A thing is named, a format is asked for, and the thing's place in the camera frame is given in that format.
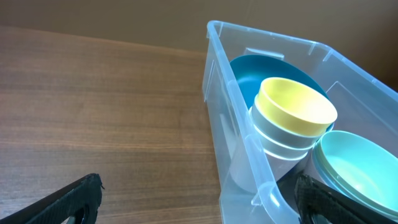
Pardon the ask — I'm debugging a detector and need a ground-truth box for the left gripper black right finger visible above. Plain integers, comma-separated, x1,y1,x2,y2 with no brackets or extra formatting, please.
294,174,396,224

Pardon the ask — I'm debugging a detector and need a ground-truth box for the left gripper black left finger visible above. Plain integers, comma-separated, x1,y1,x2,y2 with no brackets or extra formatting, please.
1,173,104,224

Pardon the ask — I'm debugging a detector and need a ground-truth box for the light blue bowl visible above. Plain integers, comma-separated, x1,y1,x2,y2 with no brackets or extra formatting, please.
310,146,398,222

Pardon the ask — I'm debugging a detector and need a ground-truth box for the pink cup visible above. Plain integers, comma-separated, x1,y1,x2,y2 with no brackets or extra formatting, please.
229,146,308,194

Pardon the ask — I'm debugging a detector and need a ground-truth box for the grey cup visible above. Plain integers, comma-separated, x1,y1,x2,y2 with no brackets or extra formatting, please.
251,96,325,149

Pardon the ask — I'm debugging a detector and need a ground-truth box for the yellow cup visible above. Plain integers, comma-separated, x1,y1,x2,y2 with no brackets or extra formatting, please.
256,77,338,136

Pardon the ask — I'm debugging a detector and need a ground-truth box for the blue plate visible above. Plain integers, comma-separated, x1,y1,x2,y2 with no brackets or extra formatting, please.
230,55,329,106

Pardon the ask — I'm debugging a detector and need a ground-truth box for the pale green cup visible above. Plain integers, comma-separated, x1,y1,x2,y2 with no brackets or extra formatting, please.
255,127,314,160

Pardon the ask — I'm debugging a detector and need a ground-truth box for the clear plastic storage container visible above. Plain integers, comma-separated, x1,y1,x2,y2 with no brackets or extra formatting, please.
203,21,397,223

